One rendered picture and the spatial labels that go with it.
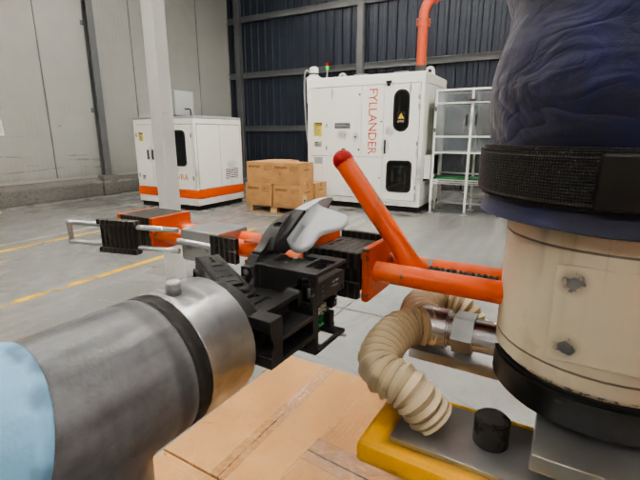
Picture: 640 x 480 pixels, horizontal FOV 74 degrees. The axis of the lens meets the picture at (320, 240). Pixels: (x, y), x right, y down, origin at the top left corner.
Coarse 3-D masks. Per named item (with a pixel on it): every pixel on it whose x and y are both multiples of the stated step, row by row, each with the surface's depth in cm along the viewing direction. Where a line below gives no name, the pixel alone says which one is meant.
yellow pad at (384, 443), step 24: (384, 408) 40; (456, 408) 39; (384, 432) 37; (408, 432) 36; (456, 432) 36; (480, 432) 34; (504, 432) 33; (528, 432) 36; (360, 456) 36; (384, 456) 35; (408, 456) 34; (432, 456) 34; (456, 456) 34; (480, 456) 34; (504, 456) 33; (528, 456) 33
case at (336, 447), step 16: (368, 400) 72; (384, 400) 72; (352, 416) 68; (368, 416) 68; (336, 432) 64; (352, 432) 64; (320, 448) 61; (336, 448) 61; (352, 448) 61; (304, 464) 58; (320, 464) 58; (336, 464) 58; (352, 464) 58; (368, 464) 58
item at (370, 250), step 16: (320, 240) 50; (336, 240) 52; (352, 240) 51; (368, 240) 51; (304, 256) 46; (336, 256) 44; (352, 256) 43; (368, 256) 43; (384, 256) 47; (352, 272) 45; (368, 272) 44; (352, 288) 44; (368, 288) 44; (384, 288) 48
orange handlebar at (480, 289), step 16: (192, 224) 64; (160, 240) 62; (240, 240) 55; (256, 240) 53; (384, 272) 44; (400, 272) 43; (416, 272) 42; (432, 272) 42; (448, 272) 42; (480, 272) 43; (496, 272) 42; (416, 288) 43; (432, 288) 42; (448, 288) 41; (464, 288) 40; (480, 288) 39; (496, 288) 39
